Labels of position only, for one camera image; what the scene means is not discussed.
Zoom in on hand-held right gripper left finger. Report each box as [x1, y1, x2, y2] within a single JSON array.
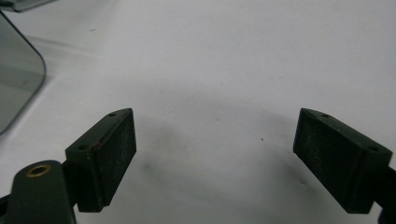
[[62, 107, 137, 214]]

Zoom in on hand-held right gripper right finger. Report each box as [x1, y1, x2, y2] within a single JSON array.
[[292, 107, 394, 215]]

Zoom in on grey translucent plastic tray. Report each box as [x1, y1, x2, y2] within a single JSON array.
[[0, 9, 47, 136]]

